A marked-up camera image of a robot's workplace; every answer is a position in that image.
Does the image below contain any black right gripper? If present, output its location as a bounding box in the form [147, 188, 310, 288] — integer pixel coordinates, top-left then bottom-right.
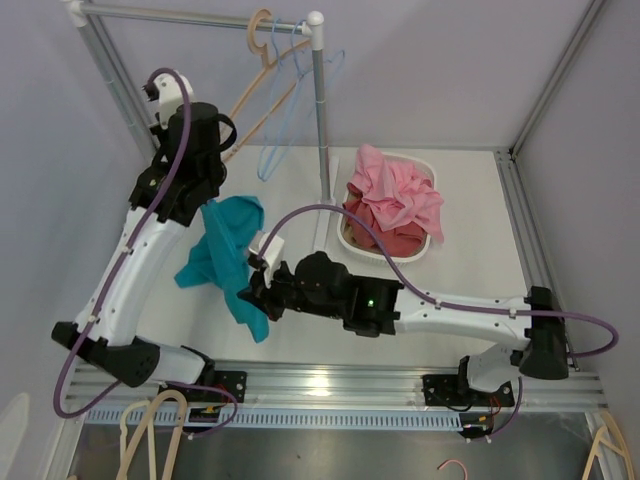
[238, 259, 343, 324]

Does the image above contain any beige wooden hanger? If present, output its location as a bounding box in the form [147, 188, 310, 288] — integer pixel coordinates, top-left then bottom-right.
[223, 8, 311, 163]

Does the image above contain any teal t shirt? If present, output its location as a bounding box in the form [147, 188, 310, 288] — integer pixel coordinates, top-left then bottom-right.
[174, 196, 269, 343]

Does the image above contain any light pink t shirt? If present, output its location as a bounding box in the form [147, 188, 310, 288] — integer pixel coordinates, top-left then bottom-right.
[343, 144, 444, 249]

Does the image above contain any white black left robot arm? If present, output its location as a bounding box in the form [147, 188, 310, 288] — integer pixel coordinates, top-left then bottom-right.
[52, 102, 233, 401]

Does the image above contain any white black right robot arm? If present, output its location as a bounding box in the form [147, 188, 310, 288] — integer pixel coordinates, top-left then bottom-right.
[238, 252, 569, 405]

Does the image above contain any pink hanger on floor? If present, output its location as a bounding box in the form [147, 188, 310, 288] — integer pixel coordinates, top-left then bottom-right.
[437, 459, 469, 480]

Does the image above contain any beige hanger bottom right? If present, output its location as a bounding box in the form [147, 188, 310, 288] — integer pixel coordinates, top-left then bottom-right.
[581, 410, 636, 480]

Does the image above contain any white perforated plastic basket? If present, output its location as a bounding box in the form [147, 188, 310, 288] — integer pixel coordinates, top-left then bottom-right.
[337, 151, 439, 265]

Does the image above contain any metal clothes rack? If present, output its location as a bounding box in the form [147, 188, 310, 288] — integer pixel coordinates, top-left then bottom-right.
[59, 0, 342, 260]

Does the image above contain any beige hangers bottom left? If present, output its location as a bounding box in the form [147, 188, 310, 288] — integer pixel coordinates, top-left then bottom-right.
[116, 390, 187, 480]

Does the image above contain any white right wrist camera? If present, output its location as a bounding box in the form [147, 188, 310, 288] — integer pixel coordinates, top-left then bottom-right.
[248, 231, 285, 288]

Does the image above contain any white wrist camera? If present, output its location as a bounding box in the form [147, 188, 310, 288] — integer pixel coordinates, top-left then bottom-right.
[143, 71, 195, 130]
[248, 231, 285, 288]

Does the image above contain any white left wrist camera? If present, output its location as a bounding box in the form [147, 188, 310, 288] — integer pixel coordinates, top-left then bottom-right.
[143, 71, 195, 130]

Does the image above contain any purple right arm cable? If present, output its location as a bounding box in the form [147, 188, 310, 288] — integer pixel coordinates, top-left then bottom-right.
[252, 203, 620, 444]

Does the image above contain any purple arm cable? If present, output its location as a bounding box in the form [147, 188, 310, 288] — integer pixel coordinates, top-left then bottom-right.
[53, 68, 240, 440]
[252, 203, 620, 444]

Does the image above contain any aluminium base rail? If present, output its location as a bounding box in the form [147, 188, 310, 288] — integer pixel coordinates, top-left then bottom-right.
[64, 355, 609, 414]

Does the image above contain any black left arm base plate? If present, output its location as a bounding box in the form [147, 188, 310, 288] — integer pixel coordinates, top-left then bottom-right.
[158, 370, 247, 404]

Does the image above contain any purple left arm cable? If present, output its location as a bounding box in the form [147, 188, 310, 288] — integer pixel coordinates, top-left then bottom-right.
[53, 68, 240, 440]

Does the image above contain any white slotted cable duct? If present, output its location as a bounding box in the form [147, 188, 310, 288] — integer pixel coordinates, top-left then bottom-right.
[82, 407, 464, 432]

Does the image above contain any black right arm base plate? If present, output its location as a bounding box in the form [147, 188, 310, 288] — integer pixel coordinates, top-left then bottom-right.
[421, 374, 516, 412]

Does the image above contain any aluminium frame post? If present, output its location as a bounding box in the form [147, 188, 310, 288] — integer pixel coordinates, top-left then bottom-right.
[510, 0, 609, 159]

